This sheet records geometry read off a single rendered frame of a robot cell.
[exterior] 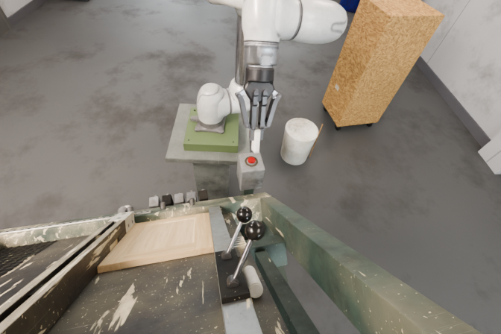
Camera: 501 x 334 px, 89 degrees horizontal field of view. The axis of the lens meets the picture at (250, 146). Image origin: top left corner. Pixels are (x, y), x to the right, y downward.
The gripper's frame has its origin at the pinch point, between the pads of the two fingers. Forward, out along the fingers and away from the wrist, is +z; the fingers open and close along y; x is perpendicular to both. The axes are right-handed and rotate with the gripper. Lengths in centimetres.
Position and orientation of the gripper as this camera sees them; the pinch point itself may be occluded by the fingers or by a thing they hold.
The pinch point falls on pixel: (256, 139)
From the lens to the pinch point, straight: 73.3
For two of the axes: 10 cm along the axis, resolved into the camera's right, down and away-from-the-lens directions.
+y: 9.6, -0.5, 2.8
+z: -0.5, 9.4, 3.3
